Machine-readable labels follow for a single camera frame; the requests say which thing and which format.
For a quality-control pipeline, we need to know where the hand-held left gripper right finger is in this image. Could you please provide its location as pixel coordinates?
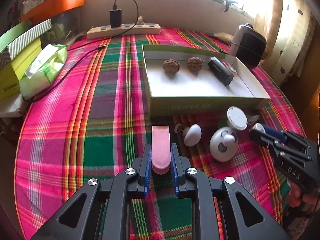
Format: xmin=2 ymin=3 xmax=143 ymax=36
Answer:
xmin=170 ymin=143 xmax=292 ymax=240

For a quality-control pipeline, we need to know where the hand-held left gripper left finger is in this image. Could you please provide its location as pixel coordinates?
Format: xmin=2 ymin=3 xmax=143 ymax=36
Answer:
xmin=30 ymin=144 xmax=153 ymax=240

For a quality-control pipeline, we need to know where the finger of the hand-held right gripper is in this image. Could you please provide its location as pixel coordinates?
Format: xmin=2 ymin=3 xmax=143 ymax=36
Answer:
xmin=254 ymin=124 xmax=310 ymax=150
xmin=249 ymin=130 xmax=308 ymax=162

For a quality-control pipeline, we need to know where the pink oblong case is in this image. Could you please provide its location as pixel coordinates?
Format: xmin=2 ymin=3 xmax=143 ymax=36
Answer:
xmin=151 ymin=126 xmax=171 ymax=175

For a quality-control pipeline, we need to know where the round white green gadget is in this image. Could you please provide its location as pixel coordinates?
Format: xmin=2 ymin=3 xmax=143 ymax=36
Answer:
xmin=217 ymin=106 xmax=248 ymax=131

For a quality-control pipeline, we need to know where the white panda-shaped gadget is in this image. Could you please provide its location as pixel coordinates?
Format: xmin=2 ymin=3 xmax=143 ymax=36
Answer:
xmin=209 ymin=126 xmax=238 ymax=162

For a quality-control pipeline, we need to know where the black rectangular device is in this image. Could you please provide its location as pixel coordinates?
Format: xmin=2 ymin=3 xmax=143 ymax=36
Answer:
xmin=207 ymin=57 xmax=234 ymax=86

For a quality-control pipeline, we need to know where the shallow green white cardboard box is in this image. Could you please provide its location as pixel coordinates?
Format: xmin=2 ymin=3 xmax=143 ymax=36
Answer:
xmin=142 ymin=44 xmax=271 ymax=118

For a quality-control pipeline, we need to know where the brown walnut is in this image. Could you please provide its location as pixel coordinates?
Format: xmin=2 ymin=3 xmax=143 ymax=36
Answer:
xmin=163 ymin=59 xmax=181 ymax=73
xmin=187 ymin=57 xmax=204 ymax=72

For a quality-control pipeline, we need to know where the person's floral clothing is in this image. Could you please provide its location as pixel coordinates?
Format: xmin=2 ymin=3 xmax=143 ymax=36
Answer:
xmin=282 ymin=180 xmax=320 ymax=230

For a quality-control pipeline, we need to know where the white egg-shaped gadget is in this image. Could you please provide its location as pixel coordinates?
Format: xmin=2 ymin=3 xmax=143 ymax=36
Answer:
xmin=174 ymin=124 xmax=202 ymax=147

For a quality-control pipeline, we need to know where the wooden cabinet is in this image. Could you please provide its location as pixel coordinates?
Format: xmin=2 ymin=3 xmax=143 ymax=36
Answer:
xmin=297 ymin=17 xmax=320 ymax=140

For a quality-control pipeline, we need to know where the grey space heater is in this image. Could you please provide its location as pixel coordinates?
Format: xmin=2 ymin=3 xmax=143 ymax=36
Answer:
xmin=229 ymin=24 xmax=267 ymax=69

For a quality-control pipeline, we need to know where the beige heart-print curtain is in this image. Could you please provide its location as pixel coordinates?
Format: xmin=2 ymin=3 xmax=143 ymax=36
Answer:
xmin=252 ymin=0 xmax=318 ymax=85

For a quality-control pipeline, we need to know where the tan paper bag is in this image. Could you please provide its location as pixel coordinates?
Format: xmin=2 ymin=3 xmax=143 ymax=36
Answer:
xmin=207 ymin=32 xmax=234 ymax=43

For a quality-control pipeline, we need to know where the beige power strip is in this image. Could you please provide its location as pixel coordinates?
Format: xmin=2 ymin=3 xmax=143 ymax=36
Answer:
xmin=86 ymin=23 xmax=161 ymax=40

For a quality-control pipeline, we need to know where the green tissue pack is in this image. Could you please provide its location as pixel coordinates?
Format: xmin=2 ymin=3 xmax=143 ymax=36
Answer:
xmin=19 ymin=44 xmax=68 ymax=100

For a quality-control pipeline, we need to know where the black charger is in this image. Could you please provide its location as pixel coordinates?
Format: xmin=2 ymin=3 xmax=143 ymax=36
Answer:
xmin=109 ymin=9 xmax=122 ymax=28

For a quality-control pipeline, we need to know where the yellow-green box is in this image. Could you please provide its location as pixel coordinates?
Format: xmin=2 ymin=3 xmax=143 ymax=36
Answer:
xmin=0 ymin=39 xmax=43 ymax=100

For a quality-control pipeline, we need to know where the clear storage bin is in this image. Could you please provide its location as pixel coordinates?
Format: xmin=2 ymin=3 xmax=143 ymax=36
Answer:
xmin=47 ymin=10 xmax=83 ymax=45

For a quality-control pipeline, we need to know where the green box with striped lid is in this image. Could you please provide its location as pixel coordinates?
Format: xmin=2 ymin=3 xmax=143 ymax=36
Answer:
xmin=0 ymin=19 xmax=52 ymax=58

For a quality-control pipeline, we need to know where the orange box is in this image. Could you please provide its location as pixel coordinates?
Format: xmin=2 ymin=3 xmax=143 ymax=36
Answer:
xmin=20 ymin=0 xmax=85 ymax=24

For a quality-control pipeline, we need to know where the black charging cable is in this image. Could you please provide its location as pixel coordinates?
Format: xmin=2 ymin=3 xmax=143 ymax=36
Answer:
xmin=24 ymin=0 xmax=139 ymax=103

